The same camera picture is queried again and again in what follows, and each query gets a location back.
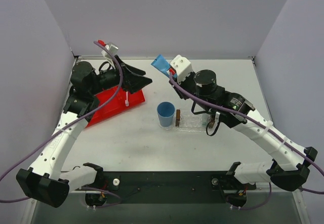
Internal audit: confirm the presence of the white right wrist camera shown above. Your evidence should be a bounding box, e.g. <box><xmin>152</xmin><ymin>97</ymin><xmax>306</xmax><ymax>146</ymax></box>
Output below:
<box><xmin>170</xmin><ymin>55</ymin><xmax>193</xmax><ymax>84</ymax></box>

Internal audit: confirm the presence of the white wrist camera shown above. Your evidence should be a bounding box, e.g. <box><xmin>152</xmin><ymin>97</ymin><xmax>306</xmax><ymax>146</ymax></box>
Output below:
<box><xmin>98</xmin><ymin>40</ymin><xmax>119</xmax><ymax>59</ymax></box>
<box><xmin>170</xmin><ymin>55</ymin><xmax>193</xmax><ymax>84</ymax></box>

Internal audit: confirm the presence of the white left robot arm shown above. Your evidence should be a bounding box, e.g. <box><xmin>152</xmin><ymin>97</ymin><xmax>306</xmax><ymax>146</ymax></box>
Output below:
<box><xmin>16</xmin><ymin>56</ymin><xmax>152</xmax><ymax>208</ymax></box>

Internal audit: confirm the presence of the pink toothbrush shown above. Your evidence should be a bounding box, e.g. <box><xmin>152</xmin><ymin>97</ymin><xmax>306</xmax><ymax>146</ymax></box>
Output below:
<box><xmin>125</xmin><ymin>91</ymin><xmax>129</xmax><ymax>107</ymax></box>

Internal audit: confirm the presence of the blue plastic cup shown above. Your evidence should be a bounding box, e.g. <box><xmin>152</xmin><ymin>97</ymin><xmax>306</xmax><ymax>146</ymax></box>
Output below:
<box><xmin>157</xmin><ymin>102</ymin><xmax>175</xmax><ymax>127</ymax></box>

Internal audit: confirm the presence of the clear textured glass tray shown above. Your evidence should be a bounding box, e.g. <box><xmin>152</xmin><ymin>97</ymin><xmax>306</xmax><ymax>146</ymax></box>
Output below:
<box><xmin>160</xmin><ymin>109</ymin><xmax>211</xmax><ymax>133</ymax></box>

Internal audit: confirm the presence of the blue toothpaste tube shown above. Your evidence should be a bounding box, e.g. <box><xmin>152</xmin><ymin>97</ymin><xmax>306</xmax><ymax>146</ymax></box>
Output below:
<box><xmin>151</xmin><ymin>54</ymin><xmax>175</xmax><ymax>77</ymax></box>

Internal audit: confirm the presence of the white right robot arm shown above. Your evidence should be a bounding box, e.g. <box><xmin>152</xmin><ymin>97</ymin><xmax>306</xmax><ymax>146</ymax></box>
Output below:
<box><xmin>167</xmin><ymin>69</ymin><xmax>317</xmax><ymax>192</ymax></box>

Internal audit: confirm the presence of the red plastic compartment bin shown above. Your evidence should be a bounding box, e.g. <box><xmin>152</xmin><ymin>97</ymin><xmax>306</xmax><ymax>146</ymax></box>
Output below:
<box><xmin>86</xmin><ymin>89</ymin><xmax>145</xmax><ymax>128</ymax></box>

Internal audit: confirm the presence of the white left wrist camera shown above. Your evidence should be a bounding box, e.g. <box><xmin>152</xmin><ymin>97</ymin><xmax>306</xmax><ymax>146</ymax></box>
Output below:
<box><xmin>98</xmin><ymin>40</ymin><xmax>119</xmax><ymax>59</ymax></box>

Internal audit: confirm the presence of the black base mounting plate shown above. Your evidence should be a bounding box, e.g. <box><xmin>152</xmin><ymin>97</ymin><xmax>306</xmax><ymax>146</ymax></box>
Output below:
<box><xmin>85</xmin><ymin>171</ymin><xmax>256</xmax><ymax>205</ymax></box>

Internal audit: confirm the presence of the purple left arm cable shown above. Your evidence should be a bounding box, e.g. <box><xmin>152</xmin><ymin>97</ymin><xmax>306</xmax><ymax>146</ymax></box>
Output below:
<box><xmin>0</xmin><ymin>40</ymin><xmax>126</xmax><ymax>208</ymax></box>

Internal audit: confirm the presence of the clear textured holder with wood ends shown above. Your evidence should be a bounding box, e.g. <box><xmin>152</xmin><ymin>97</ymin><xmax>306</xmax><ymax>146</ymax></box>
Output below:
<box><xmin>175</xmin><ymin>109</ymin><xmax>214</xmax><ymax>131</ymax></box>

